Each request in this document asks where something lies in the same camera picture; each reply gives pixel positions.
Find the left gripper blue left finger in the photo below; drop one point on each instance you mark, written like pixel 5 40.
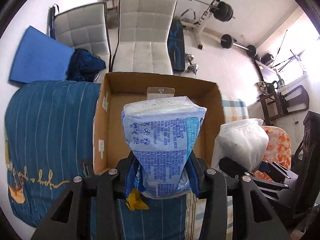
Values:
pixel 132 179

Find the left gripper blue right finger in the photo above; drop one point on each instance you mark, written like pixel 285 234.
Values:
pixel 193 170

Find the yellow snack packet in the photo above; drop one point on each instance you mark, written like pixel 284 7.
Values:
pixel 135 202

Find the light blue tissue packet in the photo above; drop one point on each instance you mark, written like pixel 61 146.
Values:
pixel 161 134

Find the white soft pouch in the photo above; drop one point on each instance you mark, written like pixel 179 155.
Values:
pixel 244 142

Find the dark wooden chair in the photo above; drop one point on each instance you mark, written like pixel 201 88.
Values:
pixel 293 102

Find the blue striped cloth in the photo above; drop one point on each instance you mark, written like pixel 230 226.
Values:
pixel 49 127

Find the chrome dumbbell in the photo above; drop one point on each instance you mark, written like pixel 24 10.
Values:
pixel 192 68

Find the dark blue crumpled cloth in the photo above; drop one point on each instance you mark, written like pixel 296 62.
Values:
pixel 84 66

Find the black blue bench pad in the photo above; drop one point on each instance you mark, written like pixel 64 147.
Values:
pixel 175 44

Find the short barbell on floor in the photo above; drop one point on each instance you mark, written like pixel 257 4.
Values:
pixel 227 42

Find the white weight bench rack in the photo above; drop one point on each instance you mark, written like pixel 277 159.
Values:
pixel 200 25

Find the blue foam mat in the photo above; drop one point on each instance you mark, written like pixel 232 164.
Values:
pixel 39 58

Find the right white padded chair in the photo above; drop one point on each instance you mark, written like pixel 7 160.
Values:
pixel 143 30

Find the white padded chair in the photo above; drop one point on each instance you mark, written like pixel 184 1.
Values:
pixel 143 30
pixel 85 27

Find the left white padded chair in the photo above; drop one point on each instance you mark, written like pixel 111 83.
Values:
pixel 85 27

